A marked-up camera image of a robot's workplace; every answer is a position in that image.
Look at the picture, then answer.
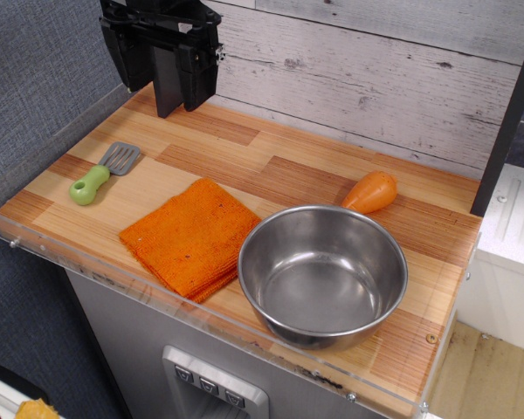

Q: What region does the orange folded towel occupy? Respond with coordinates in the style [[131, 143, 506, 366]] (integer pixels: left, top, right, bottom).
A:
[[119, 178, 260, 303]]

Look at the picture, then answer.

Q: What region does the orange toy carrot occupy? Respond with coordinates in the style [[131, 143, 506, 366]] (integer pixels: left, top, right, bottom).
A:
[[341, 171, 397, 214]]

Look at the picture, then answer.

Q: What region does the white toy sink counter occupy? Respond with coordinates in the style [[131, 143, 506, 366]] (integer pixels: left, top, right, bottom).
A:
[[455, 164, 524, 349]]

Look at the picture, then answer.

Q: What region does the silver dispenser button panel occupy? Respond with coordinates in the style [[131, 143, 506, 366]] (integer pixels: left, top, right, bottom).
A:
[[162, 345, 270, 418]]

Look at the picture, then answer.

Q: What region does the dark vertical post right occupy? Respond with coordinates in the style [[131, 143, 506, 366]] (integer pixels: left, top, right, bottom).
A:
[[470, 60, 524, 216]]

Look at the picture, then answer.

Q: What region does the dark vertical post left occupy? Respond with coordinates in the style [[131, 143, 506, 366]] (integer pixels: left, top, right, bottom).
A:
[[153, 47, 183, 118]]

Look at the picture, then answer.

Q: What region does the grey toy fridge cabinet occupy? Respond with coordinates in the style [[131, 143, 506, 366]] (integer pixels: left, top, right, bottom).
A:
[[65, 265, 420, 419]]

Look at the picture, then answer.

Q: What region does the yellow object bottom left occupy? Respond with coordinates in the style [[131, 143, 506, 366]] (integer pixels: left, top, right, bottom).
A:
[[14, 399, 60, 419]]

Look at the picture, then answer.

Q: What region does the clear acrylic guard rail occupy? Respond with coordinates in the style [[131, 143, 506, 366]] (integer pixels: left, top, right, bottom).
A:
[[0, 207, 429, 416]]

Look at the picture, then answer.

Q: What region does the green handled grey spatula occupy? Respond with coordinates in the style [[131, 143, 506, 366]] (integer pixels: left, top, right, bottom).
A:
[[69, 141, 141, 206]]

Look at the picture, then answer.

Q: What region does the stainless steel bowl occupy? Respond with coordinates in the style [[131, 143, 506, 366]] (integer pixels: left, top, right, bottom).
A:
[[238, 205, 409, 350]]

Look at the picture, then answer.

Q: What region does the dark vertical post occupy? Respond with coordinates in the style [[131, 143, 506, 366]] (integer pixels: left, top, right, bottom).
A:
[[153, 47, 183, 118], [470, 60, 524, 216]]

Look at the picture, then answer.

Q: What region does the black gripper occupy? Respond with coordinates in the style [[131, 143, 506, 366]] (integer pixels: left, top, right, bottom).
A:
[[100, 1, 223, 111]]

